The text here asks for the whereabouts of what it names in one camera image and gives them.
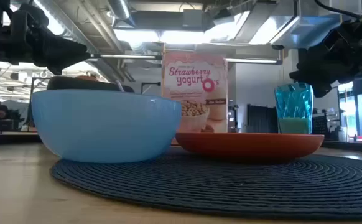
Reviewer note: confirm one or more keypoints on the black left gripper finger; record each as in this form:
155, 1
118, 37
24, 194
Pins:
69, 56

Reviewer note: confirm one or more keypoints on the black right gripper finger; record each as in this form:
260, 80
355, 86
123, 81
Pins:
322, 88
314, 68

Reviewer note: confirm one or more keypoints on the pink strawberry yogurt cereal box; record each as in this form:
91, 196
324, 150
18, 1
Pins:
196, 77

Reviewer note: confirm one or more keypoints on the orange fruit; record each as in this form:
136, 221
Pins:
86, 77

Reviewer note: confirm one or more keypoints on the teal faceted plastic cup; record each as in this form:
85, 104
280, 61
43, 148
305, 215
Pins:
293, 105

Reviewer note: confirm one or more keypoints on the long ceiling light bar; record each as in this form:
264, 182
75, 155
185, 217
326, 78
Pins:
249, 61

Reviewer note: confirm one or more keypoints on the black ribbed panel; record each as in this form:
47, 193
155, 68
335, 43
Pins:
262, 118

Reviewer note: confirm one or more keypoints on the light blue plastic bowl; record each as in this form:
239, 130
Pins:
106, 124

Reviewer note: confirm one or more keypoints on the person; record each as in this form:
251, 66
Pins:
1, 112

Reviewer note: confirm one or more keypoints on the orange plate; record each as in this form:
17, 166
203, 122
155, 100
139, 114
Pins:
249, 146

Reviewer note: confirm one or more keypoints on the dark equipment shelf unit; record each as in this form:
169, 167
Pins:
232, 118

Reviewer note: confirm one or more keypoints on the dark woven round placemat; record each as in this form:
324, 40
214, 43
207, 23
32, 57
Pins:
230, 186

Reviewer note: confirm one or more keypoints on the silver corrugated ventilation duct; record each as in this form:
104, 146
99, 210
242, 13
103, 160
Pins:
75, 28

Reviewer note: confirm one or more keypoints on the black metal stand frame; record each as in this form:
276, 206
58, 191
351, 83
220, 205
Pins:
150, 83

